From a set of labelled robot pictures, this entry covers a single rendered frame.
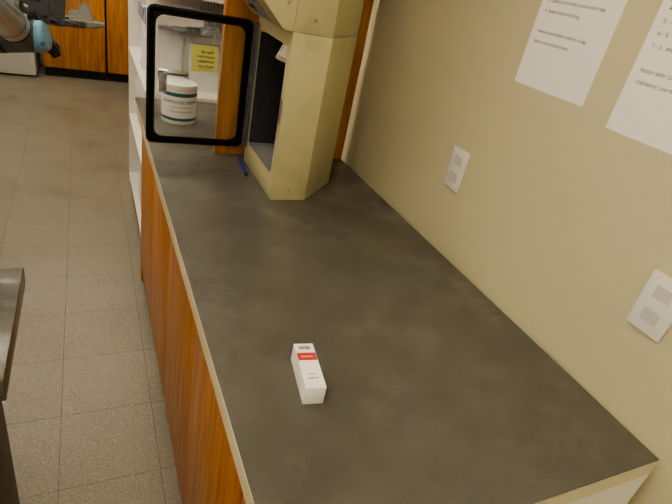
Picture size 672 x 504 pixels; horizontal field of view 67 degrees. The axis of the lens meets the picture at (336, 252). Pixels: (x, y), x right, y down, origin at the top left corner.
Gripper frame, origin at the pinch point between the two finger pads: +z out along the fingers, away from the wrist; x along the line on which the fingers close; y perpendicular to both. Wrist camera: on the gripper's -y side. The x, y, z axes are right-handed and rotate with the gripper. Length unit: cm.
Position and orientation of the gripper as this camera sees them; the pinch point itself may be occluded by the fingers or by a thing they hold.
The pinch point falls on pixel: (100, 26)
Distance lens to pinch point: 167.3
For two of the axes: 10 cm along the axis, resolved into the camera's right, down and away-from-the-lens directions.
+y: 1.9, -8.6, -4.7
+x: -3.9, -5.0, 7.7
